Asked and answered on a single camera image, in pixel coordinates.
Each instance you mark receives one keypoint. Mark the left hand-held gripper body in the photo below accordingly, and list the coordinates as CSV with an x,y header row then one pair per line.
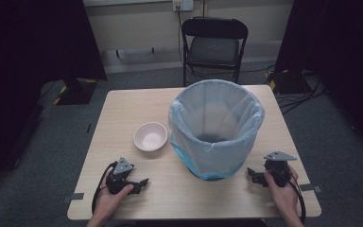
x,y
123,165

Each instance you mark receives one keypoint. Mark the white bowl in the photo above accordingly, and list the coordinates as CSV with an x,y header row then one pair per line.
x,y
150,137

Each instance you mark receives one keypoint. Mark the person's right hand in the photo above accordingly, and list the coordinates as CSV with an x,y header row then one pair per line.
x,y
285,198

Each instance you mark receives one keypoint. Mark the blue trash bin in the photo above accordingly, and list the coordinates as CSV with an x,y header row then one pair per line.
x,y
208,176

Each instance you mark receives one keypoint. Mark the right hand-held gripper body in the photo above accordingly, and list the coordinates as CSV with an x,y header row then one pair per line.
x,y
279,171

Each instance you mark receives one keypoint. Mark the white wall outlet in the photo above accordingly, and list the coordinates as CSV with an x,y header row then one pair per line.
x,y
182,4

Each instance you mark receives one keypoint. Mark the black floor box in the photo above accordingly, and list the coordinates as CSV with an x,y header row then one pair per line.
x,y
286,82

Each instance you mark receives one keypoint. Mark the grey tape strip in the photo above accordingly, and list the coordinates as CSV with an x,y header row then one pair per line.
x,y
74,197
310,188

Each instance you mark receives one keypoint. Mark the bin with blue liner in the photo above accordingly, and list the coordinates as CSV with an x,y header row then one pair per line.
x,y
214,107

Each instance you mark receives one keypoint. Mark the dark curtain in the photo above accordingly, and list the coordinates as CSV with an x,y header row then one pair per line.
x,y
28,63
343,47

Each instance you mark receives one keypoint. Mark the black folding chair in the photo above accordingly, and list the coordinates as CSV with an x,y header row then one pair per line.
x,y
213,50

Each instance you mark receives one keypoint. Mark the person's left hand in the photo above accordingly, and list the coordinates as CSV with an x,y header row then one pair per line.
x,y
107,201

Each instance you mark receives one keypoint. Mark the black stand base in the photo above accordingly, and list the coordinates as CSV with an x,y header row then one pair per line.
x,y
77,93

